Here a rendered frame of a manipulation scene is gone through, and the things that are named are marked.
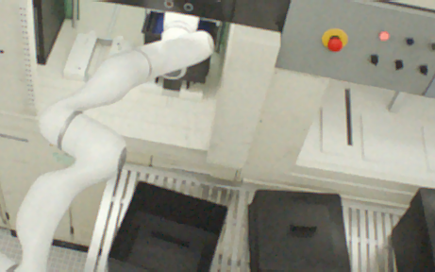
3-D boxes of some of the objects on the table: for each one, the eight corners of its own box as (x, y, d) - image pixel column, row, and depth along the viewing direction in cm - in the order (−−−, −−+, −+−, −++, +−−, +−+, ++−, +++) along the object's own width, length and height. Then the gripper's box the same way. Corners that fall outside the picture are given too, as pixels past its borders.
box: (400, 308, 177) (436, 272, 158) (388, 228, 196) (418, 185, 177) (493, 321, 177) (542, 286, 158) (469, 236, 196) (509, 196, 177)
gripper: (208, 28, 178) (213, -9, 190) (151, 19, 179) (161, -18, 191) (204, 47, 184) (210, 9, 196) (149, 38, 185) (159, 0, 197)
